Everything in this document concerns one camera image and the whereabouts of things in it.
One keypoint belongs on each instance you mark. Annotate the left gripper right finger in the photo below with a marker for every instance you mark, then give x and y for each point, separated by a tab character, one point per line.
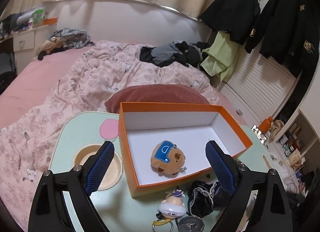
271	210

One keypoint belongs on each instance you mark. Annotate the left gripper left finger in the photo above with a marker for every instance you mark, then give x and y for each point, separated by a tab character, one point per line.
49	210

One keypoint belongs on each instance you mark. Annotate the navy lace scrunchie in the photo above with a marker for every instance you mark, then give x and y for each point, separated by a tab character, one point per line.
204	198

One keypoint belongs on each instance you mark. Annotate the white cow figurine keychain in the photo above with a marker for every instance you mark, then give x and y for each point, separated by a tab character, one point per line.
171	208

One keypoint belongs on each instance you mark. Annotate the brown bear plush blue cap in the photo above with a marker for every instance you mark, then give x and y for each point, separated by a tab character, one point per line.
167	158

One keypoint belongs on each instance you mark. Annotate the mint cartoon lap table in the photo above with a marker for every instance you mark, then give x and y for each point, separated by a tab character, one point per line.
84	133

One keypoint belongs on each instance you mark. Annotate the pink floral duvet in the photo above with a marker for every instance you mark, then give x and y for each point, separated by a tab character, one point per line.
27	145

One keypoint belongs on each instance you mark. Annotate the round metal tin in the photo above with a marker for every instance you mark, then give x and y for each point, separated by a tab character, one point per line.
190	224

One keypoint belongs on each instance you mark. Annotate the orange bottle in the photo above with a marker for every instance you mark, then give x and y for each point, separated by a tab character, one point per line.
265	125

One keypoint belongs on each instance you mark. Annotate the orange storage box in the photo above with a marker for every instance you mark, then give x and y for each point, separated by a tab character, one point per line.
190	126

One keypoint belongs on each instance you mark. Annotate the dark red pillow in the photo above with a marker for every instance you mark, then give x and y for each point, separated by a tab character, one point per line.
157	93

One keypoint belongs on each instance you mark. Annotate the white desk drawers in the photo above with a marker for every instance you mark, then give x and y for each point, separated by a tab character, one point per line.
23	45

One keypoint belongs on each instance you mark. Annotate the grey patterned clothes pile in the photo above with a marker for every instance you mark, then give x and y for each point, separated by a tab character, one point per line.
72	38

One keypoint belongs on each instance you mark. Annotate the light green garment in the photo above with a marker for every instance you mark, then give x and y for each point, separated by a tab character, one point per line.
222	57

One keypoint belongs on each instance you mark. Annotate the black hanging jackets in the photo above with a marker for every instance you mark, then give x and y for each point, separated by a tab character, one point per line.
284	29

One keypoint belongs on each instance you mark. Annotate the dark clothes pile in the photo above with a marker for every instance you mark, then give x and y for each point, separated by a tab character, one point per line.
183	53

